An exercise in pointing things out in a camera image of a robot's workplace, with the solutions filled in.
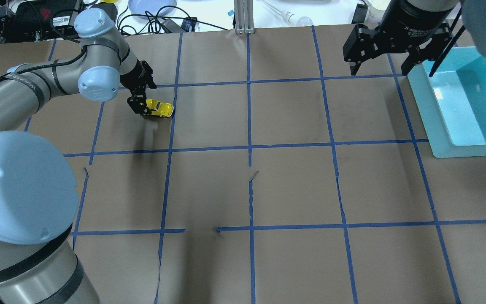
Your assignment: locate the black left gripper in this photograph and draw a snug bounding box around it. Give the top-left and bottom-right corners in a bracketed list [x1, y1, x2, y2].
[120, 60, 157, 115]

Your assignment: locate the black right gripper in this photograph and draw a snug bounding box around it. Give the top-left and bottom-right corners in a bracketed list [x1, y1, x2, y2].
[343, 0, 458, 76]

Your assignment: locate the yellow toy beetle car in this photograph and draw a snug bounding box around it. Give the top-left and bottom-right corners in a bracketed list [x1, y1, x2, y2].
[144, 99, 174, 118]

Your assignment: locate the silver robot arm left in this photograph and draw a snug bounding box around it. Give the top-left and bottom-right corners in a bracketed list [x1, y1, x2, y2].
[0, 7, 162, 304]

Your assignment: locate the blue plastic plate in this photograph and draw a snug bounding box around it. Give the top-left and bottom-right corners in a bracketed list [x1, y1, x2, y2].
[128, 0, 177, 19]

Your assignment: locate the teal plastic storage bin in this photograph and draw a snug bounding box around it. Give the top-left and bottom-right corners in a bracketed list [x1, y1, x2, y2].
[408, 46, 486, 158]

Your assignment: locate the black box red logo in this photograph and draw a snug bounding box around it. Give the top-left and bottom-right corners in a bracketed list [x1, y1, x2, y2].
[3, 0, 85, 43]

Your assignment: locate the brown paper table mat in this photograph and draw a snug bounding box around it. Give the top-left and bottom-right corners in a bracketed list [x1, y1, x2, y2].
[19, 25, 486, 304]

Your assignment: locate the aluminium frame post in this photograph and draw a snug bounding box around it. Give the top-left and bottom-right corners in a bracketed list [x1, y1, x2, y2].
[233, 0, 255, 35]

